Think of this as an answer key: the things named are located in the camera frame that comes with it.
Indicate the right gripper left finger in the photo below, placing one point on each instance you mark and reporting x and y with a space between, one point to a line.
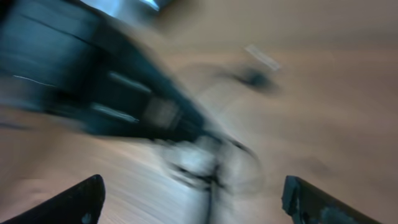
80 204

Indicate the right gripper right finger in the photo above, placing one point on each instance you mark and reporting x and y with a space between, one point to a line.
307 204

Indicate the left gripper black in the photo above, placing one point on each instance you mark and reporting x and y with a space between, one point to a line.
69 59

